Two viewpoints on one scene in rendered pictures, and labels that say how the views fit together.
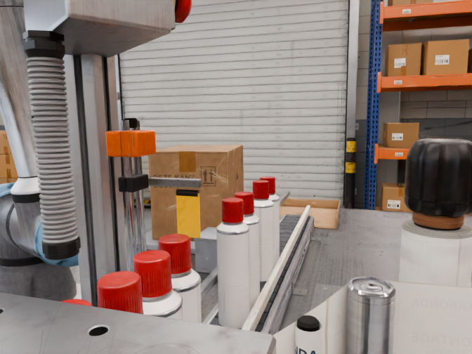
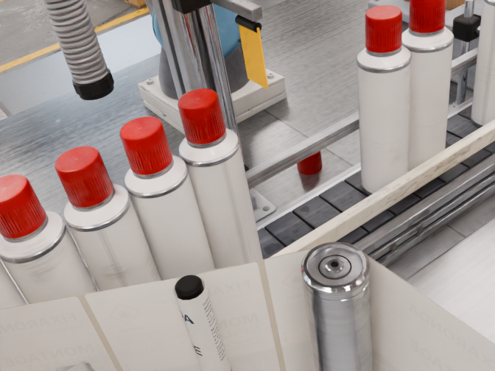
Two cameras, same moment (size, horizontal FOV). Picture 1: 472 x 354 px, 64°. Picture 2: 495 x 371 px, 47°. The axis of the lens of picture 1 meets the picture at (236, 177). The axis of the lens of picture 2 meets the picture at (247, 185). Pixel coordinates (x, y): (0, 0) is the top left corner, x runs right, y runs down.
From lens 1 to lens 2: 0.28 m
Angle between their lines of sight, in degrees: 51
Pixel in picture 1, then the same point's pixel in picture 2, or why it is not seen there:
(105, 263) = (190, 87)
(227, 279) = (364, 130)
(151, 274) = (130, 151)
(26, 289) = not seen: hidden behind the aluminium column
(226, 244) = (362, 83)
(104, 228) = (180, 46)
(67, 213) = (82, 53)
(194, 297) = (217, 174)
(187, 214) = (252, 54)
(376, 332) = (317, 322)
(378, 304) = (315, 295)
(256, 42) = not seen: outside the picture
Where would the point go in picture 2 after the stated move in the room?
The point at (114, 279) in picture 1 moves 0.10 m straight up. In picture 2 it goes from (71, 158) to (15, 27)
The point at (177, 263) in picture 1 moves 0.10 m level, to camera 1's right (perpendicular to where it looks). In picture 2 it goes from (194, 132) to (297, 168)
